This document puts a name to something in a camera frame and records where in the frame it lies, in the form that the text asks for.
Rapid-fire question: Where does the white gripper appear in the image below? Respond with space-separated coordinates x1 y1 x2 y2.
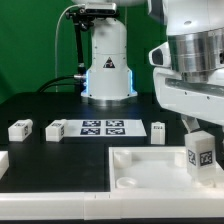
153 67 224 134

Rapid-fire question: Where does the white square tabletop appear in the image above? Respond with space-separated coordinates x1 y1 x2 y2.
109 147 217 191

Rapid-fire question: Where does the white marker sheet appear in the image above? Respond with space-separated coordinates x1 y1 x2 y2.
65 119 146 137

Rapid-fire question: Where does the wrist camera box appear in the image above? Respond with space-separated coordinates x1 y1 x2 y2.
149 42 171 68

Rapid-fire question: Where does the white front fence rail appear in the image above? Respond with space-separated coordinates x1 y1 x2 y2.
0 189 224 220

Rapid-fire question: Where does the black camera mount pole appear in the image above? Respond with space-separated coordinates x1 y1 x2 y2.
66 8 94 79

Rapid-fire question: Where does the grey base camera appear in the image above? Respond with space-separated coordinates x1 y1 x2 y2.
85 2 117 15

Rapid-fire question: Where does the black cable bundle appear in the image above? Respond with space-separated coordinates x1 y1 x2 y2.
36 75 84 94

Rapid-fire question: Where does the grey camera cable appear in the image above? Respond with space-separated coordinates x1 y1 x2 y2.
54 3 84 93

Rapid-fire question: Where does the white left fence rail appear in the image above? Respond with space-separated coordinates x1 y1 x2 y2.
0 151 9 179

